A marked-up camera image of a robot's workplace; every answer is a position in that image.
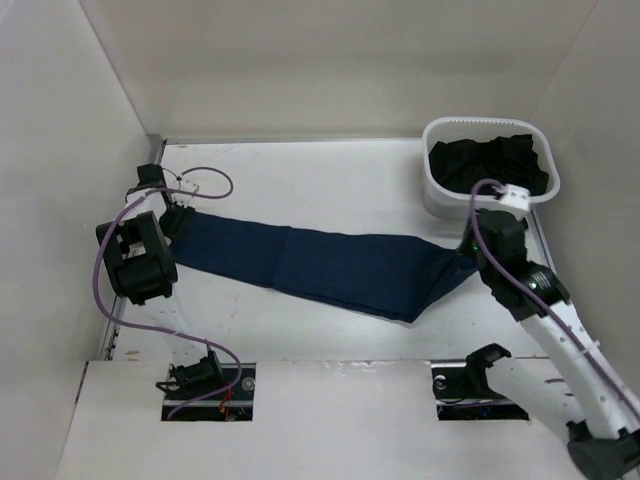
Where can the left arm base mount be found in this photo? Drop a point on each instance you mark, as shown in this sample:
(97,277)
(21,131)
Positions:
(212,404)

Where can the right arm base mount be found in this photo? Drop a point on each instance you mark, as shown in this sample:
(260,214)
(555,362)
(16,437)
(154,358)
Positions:
(462,393)

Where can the white plastic laundry basket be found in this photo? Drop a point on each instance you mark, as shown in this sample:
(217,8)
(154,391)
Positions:
(445,203)

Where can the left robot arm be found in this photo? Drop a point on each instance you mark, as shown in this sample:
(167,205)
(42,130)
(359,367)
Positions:
(141,268)

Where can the black trousers in basket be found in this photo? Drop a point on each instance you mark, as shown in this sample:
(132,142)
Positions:
(457,166)

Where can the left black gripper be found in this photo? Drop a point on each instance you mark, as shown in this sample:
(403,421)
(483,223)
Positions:
(173,231)

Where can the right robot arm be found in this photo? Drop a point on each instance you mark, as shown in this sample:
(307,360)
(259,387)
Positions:
(598,421)

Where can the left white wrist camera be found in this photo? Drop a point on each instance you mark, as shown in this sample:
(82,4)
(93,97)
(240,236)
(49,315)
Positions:
(185,191)

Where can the dark blue denim trousers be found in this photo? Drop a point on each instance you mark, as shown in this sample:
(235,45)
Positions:
(395,277)

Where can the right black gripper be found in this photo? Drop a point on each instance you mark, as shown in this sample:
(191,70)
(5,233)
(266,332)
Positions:
(465,249)

